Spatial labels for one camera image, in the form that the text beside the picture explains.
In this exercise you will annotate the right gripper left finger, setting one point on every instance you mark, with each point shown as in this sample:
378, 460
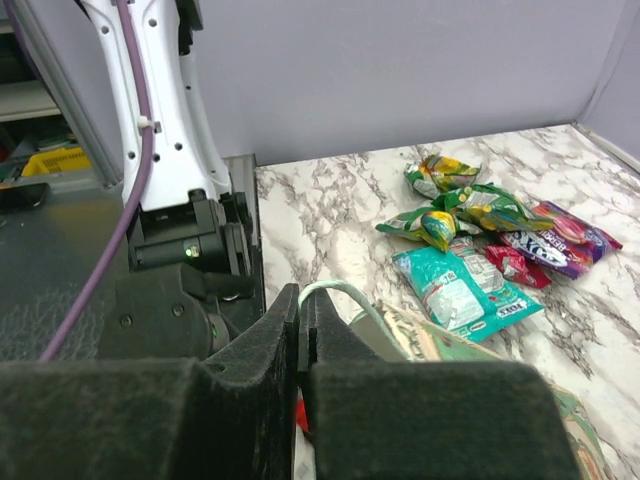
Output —
231, 416

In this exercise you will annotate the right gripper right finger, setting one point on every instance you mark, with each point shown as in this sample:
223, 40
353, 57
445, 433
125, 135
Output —
373, 419

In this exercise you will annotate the pink snack packet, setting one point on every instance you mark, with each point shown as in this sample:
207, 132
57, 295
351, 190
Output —
515, 267

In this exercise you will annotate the green lime snack packet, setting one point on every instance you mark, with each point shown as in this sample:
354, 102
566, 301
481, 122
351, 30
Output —
491, 208

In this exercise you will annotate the yellow green snack packet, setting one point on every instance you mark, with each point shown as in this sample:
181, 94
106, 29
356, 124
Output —
438, 174

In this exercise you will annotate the purple blue snack packet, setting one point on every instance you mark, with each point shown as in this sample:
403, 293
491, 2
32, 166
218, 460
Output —
571, 247

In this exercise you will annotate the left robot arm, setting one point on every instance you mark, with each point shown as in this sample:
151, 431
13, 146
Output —
194, 281

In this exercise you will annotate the teal snack packet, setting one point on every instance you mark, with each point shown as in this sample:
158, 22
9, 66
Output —
461, 291

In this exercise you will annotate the yellow plastic crate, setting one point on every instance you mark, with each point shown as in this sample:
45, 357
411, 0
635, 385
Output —
56, 161

